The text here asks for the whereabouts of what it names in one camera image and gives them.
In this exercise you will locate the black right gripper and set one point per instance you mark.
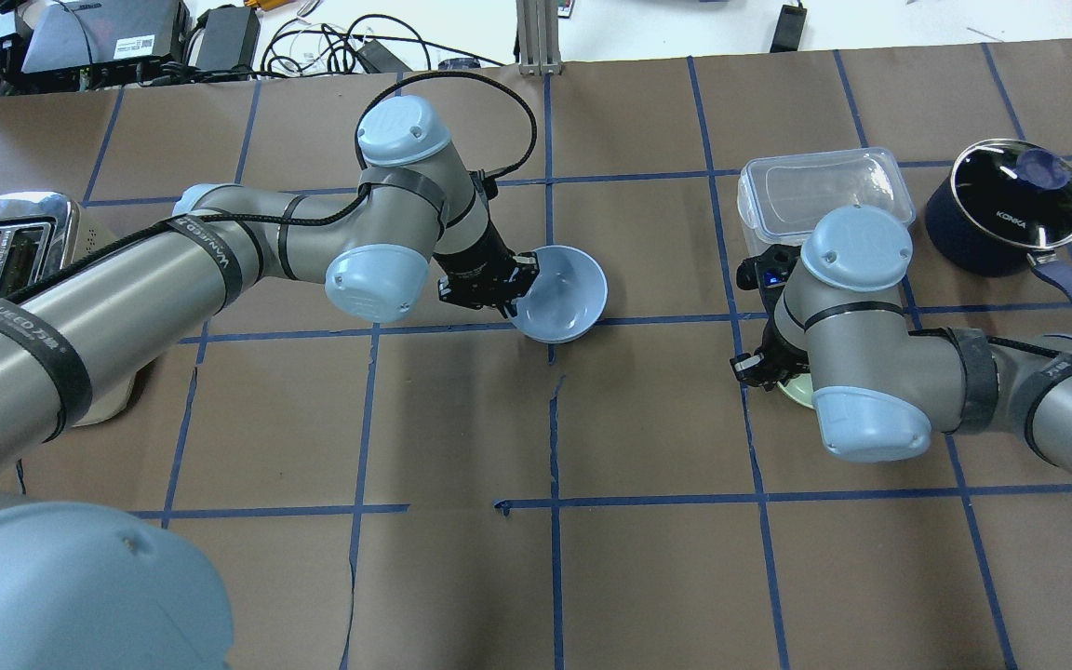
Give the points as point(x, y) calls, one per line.
point(754, 367)

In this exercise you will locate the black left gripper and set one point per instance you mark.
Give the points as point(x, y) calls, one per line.
point(481, 261)

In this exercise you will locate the green bowl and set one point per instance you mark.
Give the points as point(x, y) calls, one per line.
point(799, 389)

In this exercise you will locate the blue bowl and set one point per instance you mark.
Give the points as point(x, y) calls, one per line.
point(566, 299)

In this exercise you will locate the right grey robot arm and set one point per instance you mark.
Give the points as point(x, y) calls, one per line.
point(879, 389)

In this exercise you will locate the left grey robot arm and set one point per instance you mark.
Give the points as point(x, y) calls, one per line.
point(85, 586)

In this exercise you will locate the clear plastic food container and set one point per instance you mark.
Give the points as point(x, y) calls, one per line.
point(782, 198)

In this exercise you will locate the dark blue lidded saucepan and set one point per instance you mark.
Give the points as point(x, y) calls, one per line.
point(1005, 207)

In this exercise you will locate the black power adapter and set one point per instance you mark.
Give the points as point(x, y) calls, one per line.
point(789, 28)

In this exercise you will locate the grey electronics box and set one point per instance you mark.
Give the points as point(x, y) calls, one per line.
point(111, 35)

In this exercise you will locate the silver white toaster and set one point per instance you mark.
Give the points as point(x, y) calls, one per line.
point(41, 233)

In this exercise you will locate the aluminium frame post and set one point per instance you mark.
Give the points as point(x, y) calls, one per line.
point(538, 34)

